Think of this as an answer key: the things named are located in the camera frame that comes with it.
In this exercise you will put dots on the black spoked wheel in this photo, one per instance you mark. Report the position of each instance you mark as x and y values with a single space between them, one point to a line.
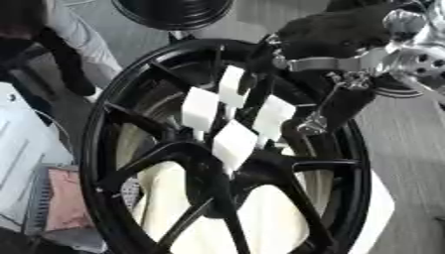
191 155

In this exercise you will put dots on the white plastic case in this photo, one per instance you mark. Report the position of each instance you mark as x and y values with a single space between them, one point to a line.
23 149

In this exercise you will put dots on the person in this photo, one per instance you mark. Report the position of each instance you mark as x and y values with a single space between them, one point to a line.
87 46

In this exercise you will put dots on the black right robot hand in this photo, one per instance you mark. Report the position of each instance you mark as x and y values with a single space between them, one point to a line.
339 33

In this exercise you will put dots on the white wheel stand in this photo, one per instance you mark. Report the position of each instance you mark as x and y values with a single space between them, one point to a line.
272 225

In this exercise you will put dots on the black round wheel rim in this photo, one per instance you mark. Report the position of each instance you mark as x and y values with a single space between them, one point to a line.
174 15

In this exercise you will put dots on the white pin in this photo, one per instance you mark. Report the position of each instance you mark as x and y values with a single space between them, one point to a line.
200 109
273 115
235 144
233 86

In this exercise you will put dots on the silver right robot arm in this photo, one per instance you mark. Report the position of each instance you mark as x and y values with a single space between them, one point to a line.
408 49

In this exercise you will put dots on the pink cloth bundle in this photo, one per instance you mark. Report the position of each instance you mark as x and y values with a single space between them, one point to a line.
66 198

